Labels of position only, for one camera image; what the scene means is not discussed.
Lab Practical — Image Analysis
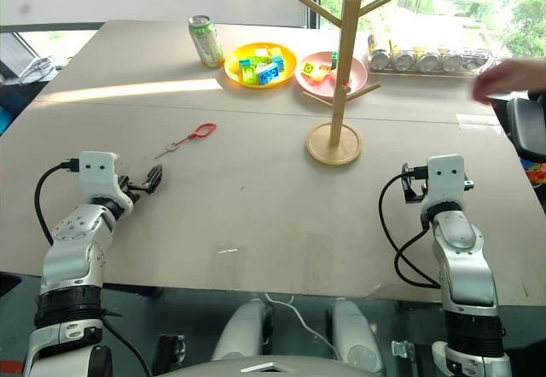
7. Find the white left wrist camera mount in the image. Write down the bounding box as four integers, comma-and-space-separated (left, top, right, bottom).
78, 150, 134, 215

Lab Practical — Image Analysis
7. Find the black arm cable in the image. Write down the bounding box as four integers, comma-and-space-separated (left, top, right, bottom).
33, 159, 82, 247
378, 162, 443, 290

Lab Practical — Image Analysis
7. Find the white rounded robot leg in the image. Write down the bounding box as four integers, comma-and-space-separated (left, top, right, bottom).
330, 299, 384, 374
211, 299, 275, 362

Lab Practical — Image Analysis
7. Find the clear plastic can pack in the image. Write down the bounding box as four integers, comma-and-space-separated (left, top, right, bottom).
365, 33, 499, 79

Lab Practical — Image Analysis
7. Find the yellow plate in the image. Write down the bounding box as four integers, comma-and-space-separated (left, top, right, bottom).
223, 42, 298, 90

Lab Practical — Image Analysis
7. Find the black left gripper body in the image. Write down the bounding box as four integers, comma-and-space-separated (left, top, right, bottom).
115, 174, 144, 202

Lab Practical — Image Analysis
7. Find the large blue toy block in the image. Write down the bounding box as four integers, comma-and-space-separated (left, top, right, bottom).
255, 61, 286, 85

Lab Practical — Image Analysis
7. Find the silver top drink can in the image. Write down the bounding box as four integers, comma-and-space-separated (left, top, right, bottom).
392, 50, 415, 73
441, 52, 465, 73
369, 49, 392, 73
416, 51, 441, 74
464, 52, 488, 73

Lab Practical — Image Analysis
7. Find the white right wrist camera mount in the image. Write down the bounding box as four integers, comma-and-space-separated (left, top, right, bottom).
419, 153, 467, 217

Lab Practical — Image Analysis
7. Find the colourful patterned cloth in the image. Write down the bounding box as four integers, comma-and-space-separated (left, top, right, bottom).
523, 158, 546, 189

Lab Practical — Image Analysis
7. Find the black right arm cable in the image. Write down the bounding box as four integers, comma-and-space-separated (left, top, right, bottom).
378, 162, 443, 290

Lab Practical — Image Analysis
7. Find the pink plate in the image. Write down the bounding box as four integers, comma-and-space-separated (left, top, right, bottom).
293, 50, 369, 99

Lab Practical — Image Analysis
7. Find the green drink can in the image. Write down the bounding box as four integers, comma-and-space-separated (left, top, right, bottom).
188, 14, 225, 70

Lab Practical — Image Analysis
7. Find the wooden branch hanger stand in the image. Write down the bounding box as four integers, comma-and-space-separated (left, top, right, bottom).
296, 0, 413, 166

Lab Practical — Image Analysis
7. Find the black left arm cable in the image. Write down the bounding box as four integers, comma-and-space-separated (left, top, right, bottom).
33, 159, 82, 247

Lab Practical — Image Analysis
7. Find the white bundle of cables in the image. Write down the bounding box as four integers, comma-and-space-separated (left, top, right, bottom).
18, 55, 57, 86

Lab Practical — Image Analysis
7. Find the person's bare hand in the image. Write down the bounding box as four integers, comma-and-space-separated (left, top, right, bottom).
470, 56, 546, 106

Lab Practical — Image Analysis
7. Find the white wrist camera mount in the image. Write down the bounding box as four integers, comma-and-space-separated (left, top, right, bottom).
419, 153, 467, 217
78, 150, 134, 215

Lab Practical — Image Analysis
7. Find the black office chair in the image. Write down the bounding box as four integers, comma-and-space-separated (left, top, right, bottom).
506, 89, 546, 161

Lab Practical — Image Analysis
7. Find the grey robot torso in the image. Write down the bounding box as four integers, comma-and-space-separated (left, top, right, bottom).
155, 353, 387, 377

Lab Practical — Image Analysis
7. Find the white cable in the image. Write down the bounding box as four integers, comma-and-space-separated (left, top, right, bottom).
264, 293, 340, 359

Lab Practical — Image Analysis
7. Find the metal bracket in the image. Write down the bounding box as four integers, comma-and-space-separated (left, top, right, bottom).
390, 339, 417, 360

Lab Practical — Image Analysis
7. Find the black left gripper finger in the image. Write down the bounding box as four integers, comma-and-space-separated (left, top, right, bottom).
136, 178, 162, 195
143, 164, 165, 185

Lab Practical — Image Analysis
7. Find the key with red strap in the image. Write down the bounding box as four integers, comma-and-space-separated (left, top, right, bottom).
154, 122, 218, 160

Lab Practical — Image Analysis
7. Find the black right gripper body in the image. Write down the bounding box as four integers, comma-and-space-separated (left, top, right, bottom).
402, 175, 428, 206

